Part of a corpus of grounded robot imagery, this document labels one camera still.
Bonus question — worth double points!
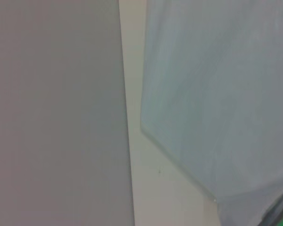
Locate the translucent document bag green zip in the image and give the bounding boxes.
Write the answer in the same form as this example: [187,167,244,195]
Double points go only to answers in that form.
[140,0,283,226]

